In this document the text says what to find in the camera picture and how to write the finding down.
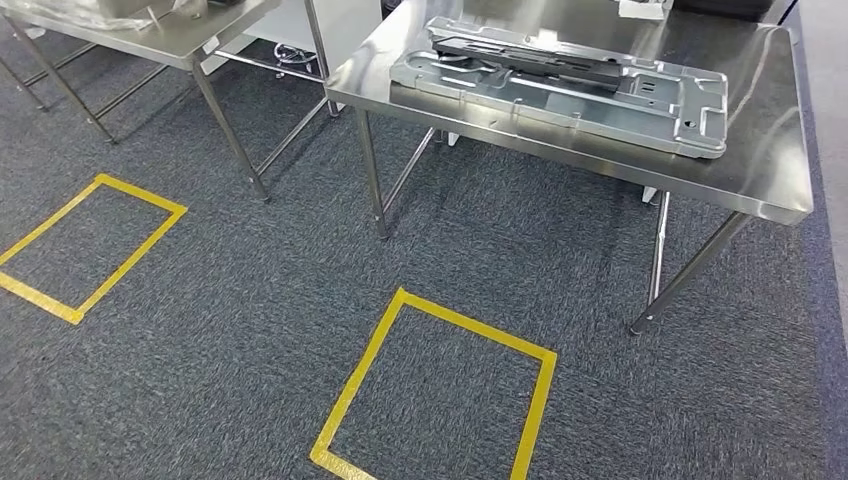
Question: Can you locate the black plastic frame part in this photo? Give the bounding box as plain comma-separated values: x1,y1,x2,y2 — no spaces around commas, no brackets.
430,36,625,92

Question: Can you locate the stainless steel workbench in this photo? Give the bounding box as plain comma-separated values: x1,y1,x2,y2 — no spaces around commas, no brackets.
325,0,815,336

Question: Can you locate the silver metal fixture plate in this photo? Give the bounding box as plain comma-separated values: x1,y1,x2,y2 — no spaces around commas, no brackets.
389,16,729,160

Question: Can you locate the white cabinet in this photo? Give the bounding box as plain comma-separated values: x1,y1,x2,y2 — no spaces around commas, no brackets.
198,0,384,77

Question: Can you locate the white paper sheet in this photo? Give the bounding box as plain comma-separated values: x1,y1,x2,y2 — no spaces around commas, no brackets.
616,0,674,21

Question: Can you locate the stainless steel table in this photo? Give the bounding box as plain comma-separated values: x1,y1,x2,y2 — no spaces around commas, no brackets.
0,0,340,203

